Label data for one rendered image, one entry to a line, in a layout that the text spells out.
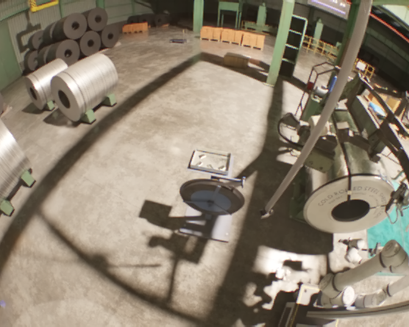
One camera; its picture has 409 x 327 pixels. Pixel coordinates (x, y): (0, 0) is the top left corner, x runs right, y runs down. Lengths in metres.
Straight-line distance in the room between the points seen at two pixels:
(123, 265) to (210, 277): 1.04
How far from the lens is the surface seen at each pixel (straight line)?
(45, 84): 6.09
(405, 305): 1.43
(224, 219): 2.39
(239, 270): 2.27
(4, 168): 3.60
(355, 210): 2.59
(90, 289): 2.54
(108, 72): 4.44
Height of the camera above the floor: 2.19
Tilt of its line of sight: 49 degrees down
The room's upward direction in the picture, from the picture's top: 4 degrees clockwise
